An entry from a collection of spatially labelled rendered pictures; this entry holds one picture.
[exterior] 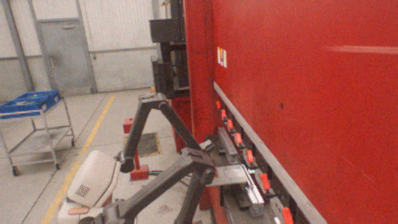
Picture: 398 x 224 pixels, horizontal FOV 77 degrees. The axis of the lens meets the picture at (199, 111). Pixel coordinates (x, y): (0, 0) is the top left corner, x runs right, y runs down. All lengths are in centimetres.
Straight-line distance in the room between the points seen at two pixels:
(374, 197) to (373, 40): 29
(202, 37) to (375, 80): 177
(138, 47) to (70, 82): 235
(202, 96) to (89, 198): 144
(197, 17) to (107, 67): 633
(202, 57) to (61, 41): 662
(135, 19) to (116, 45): 95
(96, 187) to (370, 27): 98
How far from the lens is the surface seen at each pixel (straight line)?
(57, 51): 852
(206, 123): 235
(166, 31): 231
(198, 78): 222
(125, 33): 811
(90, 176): 107
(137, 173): 344
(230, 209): 155
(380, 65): 53
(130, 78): 827
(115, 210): 102
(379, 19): 54
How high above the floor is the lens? 190
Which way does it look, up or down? 20 degrees down
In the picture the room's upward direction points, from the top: 4 degrees counter-clockwise
